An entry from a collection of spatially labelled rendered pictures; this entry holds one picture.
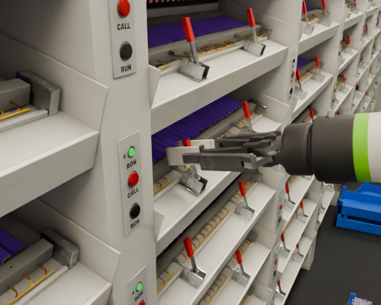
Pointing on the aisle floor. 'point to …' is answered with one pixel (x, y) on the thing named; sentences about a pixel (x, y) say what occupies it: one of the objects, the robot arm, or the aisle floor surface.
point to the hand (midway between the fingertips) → (190, 152)
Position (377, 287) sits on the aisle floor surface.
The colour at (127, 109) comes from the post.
